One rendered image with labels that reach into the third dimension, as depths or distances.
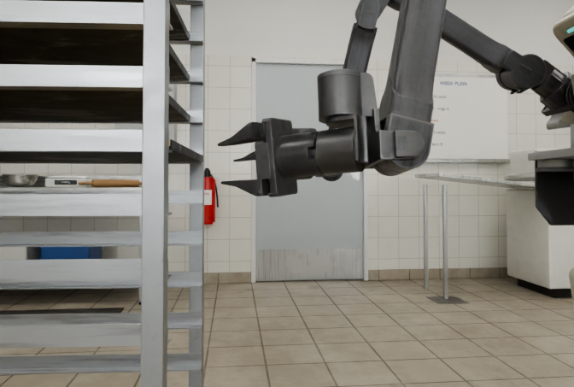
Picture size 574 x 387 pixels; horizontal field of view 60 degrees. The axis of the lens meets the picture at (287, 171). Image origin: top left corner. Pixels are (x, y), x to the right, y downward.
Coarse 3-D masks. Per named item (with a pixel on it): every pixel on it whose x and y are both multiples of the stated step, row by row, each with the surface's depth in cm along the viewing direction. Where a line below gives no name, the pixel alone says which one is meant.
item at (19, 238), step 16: (0, 240) 109; (16, 240) 109; (32, 240) 109; (48, 240) 109; (64, 240) 109; (80, 240) 110; (96, 240) 110; (112, 240) 110; (128, 240) 110; (176, 240) 111; (192, 240) 111
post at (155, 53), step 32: (160, 0) 67; (160, 32) 67; (160, 64) 67; (160, 96) 67; (160, 128) 67; (160, 160) 67; (160, 192) 67; (160, 224) 66; (160, 256) 66; (160, 288) 66; (160, 320) 66; (160, 352) 66; (160, 384) 66
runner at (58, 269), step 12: (0, 264) 68; (12, 264) 68; (24, 264) 68; (36, 264) 68; (48, 264) 68; (60, 264) 69; (72, 264) 69; (84, 264) 69; (96, 264) 69; (108, 264) 69; (120, 264) 69; (132, 264) 69; (0, 276) 68; (12, 276) 68; (24, 276) 68; (36, 276) 68; (48, 276) 68; (60, 276) 69; (72, 276) 69; (84, 276) 69; (96, 276) 69; (108, 276) 69; (120, 276) 69; (132, 276) 69; (168, 276) 71
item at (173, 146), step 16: (176, 144) 75; (0, 160) 101; (16, 160) 101; (32, 160) 101; (48, 160) 101; (64, 160) 101; (80, 160) 101; (96, 160) 101; (112, 160) 101; (128, 160) 101; (176, 160) 101; (192, 160) 101
